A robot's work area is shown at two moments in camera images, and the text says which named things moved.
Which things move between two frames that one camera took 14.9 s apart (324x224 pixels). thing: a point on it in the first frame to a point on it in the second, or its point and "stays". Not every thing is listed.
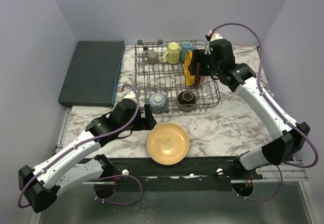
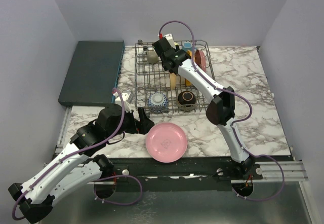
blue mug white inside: [186, 46] stays
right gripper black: [199, 56] to [176, 49]
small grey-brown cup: [152, 57] stays
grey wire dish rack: [162, 79] stays
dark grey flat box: [92, 76] stays
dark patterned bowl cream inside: [187, 101] stays
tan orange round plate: [168, 144] to [173, 81]
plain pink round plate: [163, 163] to [166, 142]
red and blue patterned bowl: [158, 102] stays
